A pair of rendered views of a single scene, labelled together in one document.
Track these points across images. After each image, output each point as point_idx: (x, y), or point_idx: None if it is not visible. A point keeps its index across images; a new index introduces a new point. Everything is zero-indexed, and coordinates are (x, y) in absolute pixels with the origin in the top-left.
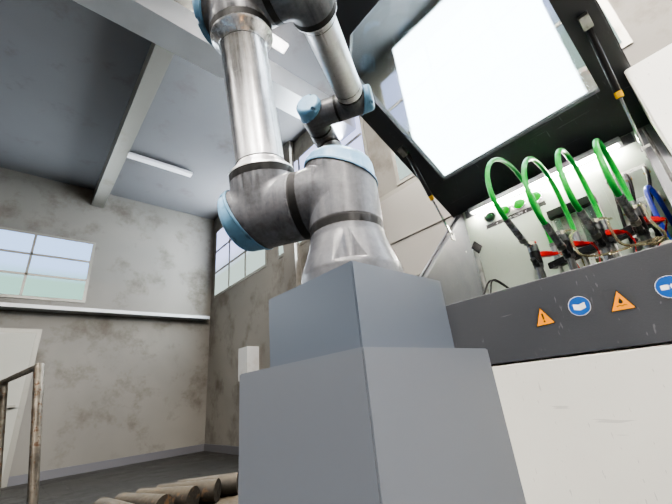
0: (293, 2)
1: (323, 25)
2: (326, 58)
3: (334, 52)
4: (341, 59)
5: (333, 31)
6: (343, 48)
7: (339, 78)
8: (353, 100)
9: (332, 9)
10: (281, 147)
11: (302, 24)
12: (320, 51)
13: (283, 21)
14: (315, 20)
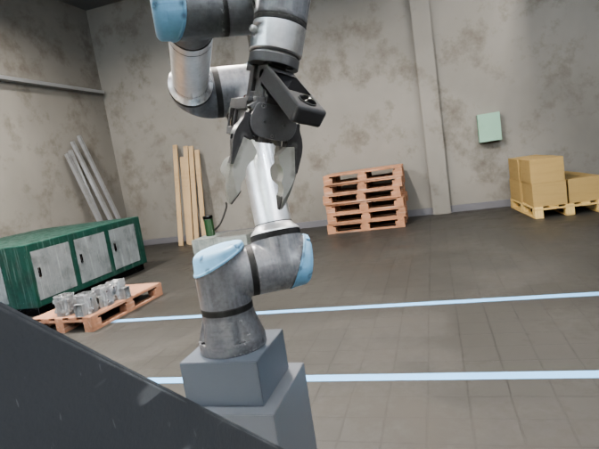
0: (201, 117)
1: (187, 105)
2: (198, 86)
3: (187, 88)
4: (183, 81)
5: (180, 92)
6: (176, 79)
7: (194, 74)
8: (189, 53)
9: (174, 100)
10: (253, 217)
11: (204, 104)
12: (201, 88)
13: (217, 110)
14: (192, 109)
